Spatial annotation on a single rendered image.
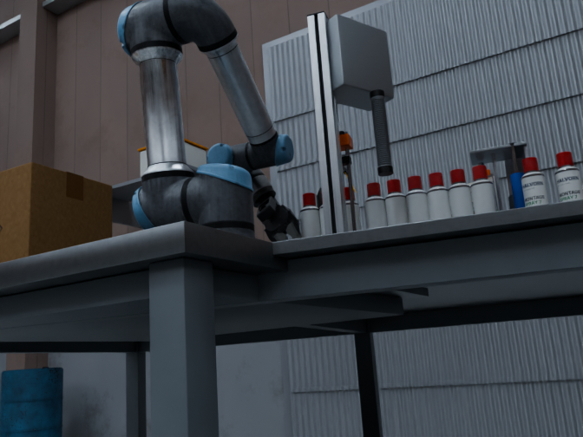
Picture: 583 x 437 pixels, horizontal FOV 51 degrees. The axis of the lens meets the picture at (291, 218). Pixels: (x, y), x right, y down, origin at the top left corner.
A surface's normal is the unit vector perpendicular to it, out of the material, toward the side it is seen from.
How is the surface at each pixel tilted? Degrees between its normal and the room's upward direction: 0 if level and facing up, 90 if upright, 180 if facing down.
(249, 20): 90
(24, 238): 90
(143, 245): 90
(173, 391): 90
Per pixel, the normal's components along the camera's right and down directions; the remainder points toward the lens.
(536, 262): -0.33, -0.20
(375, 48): 0.58, -0.23
